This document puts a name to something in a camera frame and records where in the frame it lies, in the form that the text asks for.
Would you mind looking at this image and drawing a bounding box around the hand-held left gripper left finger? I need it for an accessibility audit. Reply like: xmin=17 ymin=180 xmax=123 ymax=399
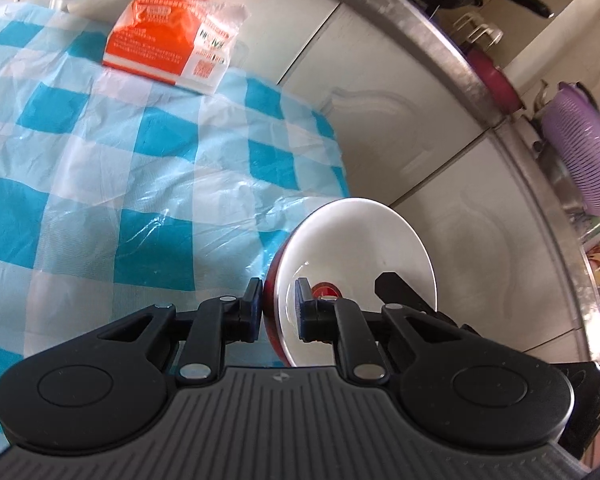
xmin=97 ymin=278 xmax=263 ymax=378

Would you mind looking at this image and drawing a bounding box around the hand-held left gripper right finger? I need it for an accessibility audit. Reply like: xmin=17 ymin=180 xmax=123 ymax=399
xmin=295 ymin=278 xmax=461 ymax=381

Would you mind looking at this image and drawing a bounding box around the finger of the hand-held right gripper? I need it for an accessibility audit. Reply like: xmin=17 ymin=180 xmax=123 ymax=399
xmin=374 ymin=271 xmax=476 ymax=336

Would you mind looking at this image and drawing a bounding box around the red and white bowl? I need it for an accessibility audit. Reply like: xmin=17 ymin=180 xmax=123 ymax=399
xmin=264 ymin=199 xmax=438 ymax=368

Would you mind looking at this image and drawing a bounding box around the grey kitchen countertop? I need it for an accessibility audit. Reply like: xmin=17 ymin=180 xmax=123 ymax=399
xmin=325 ymin=0 xmax=600 ymax=461

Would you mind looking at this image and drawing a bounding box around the blue checkered plastic tablecloth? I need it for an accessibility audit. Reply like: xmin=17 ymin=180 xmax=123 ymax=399
xmin=0 ymin=0 xmax=351 ymax=451

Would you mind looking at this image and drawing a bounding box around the purple colander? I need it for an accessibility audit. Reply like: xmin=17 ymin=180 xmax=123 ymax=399
xmin=539 ymin=81 xmax=600 ymax=215

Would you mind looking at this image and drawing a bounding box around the dark red pan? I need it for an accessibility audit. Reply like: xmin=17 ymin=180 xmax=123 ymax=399
xmin=466 ymin=47 xmax=525 ymax=117

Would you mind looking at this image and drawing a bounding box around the small white rack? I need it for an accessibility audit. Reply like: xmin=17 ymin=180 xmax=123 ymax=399
xmin=452 ymin=12 xmax=504 ymax=46

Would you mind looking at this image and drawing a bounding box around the orange and white package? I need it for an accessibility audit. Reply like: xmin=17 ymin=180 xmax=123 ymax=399
xmin=102 ymin=0 xmax=248 ymax=96

